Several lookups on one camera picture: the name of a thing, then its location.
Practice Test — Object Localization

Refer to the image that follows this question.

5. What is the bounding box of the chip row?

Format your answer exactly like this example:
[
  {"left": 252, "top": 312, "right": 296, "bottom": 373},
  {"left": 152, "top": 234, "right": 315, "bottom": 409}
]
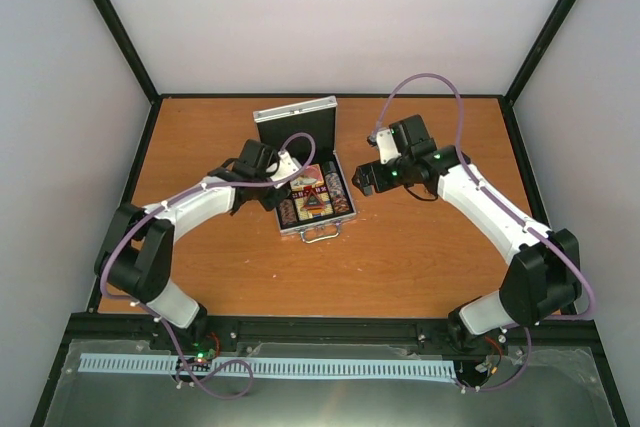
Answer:
[
  {"left": 322, "top": 161, "right": 350, "bottom": 214},
  {"left": 278, "top": 199, "right": 298, "bottom": 227}
]

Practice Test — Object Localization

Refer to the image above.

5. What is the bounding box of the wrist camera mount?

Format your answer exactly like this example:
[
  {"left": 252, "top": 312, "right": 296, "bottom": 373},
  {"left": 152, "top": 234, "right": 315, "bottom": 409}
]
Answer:
[
  {"left": 367, "top": 128, "right": 400, "bottom": 165},
  {"left": 272, "top": 149, "right": 301, "bottom": 180}
]

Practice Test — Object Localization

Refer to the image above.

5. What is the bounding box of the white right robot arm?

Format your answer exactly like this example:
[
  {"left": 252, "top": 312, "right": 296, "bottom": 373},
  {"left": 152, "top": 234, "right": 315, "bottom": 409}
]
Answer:
[{"left": 352, "top": 115, "right": 582, "bottom": 351}]

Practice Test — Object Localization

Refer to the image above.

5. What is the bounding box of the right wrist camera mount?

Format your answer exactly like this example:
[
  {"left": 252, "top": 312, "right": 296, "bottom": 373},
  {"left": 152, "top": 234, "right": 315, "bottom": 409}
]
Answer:
[{"left": 367, "top": 128, "right": 400, "bottom": 165}]

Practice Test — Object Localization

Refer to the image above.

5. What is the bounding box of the right connector with wires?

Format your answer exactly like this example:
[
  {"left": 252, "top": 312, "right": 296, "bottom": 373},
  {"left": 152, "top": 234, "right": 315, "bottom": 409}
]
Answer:
[{"left": 476, "top": 335, "right": 529, "bottom": 385}]

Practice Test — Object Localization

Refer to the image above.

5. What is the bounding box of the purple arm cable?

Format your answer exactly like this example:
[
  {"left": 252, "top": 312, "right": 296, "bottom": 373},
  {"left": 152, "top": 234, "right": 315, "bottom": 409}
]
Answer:
[
  {"left": 367, "top": 72, "right": 599, "bottom": 394},
  {"left": 99, "top": 132, "right": 317, "bottom": 399}
]

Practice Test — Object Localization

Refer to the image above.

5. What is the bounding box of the left controller board with LED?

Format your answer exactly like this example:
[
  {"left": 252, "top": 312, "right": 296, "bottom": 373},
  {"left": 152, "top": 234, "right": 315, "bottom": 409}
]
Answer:
[{"left": 192, "top": 332, "right": 221, "bottom": 364}]

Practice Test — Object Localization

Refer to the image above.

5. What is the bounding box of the black triangular dealer button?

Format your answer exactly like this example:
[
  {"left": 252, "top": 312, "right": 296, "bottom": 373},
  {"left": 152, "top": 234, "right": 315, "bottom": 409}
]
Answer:
[{"left": 302, "top": 187, "right": 325, "bottom": 213}]

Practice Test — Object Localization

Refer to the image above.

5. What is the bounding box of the black aluminium frame rail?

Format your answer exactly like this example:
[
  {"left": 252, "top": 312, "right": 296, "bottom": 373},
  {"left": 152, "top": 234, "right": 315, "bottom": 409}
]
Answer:
[{"left": 64, "top": 314, "right": 599, "bottom": 356}]

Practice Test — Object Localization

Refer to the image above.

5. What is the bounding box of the light blue cable duct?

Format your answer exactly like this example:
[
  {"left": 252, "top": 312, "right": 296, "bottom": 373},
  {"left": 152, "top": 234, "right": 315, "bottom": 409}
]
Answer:
[{"left": 77, "top": 353, "right": 456, "bottom": 382}]

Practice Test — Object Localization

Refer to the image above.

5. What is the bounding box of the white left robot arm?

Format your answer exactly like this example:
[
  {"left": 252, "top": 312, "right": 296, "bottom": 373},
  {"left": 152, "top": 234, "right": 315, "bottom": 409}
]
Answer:
[{"left": 95, "top": 140, "right": 301, "bottom": 350}]

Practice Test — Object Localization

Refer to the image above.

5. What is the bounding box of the aluminium poker set case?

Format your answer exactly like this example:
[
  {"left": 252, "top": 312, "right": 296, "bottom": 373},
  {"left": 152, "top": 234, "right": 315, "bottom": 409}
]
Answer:
[{"left": 253, "top": 95, "right": 357, "bottom": 244}]

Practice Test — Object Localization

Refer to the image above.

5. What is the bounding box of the pink card deck box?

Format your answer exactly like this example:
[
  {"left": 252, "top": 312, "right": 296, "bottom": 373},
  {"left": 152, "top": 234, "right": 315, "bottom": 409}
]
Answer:
[{"left": 290, "top": 164, "right": 325, "bottom": 192}]

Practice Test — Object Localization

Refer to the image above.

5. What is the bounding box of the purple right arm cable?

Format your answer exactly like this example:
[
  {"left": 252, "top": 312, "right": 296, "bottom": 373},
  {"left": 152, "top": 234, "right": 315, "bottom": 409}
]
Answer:
[{"left": 367, "top": 72, "right": 599, "bottom": 394}]

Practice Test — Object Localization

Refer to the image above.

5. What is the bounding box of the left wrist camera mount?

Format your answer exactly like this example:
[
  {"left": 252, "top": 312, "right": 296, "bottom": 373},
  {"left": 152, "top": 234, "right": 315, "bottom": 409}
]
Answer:
[{"left": 272, "top": 149, "right": 301, "bottom": 180}]

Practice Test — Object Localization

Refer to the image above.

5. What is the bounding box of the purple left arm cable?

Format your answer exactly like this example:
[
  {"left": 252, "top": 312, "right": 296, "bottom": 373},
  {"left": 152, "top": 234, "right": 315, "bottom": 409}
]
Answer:
[{"left": 99, "top": 132, "right": 317, "bottom": 399}]

